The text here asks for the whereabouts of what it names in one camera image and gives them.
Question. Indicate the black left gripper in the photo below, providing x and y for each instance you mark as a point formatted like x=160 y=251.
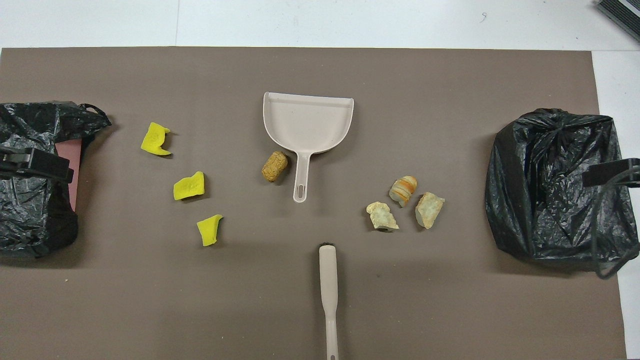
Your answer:
x=11 y=162

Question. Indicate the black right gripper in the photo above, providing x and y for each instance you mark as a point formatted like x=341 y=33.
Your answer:
x=632 y=172

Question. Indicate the yellow sponge piece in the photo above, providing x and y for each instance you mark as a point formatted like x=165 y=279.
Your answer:
x=207 y=231
x=189 y=187
x=154 y=140

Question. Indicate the pale beige foam chunk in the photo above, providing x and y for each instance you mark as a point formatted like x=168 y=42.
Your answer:
x=428 y=210
x=382 y=216

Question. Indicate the orange striped foam chunk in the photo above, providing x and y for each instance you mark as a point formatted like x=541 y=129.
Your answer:
x=403 y=190

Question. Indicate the brown cork lump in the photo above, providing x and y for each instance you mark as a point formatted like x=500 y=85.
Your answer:
x=274 y=167

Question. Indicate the beige plastic dustpan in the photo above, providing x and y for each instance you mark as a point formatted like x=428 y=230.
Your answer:
x=307 y=125

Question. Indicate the beige hand brush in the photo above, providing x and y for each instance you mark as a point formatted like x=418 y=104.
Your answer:
x=328 y=280

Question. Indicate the black bag lined bin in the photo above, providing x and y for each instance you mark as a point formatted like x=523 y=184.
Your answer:
x=540 y=190

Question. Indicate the black bag with pink box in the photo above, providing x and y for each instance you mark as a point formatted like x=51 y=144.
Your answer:
x=30 y=220

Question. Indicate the dark grey ribbed device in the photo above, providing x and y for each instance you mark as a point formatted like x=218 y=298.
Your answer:
x=625 y=10

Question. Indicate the brown table mat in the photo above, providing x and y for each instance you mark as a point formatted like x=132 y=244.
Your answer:
x=300 y=75

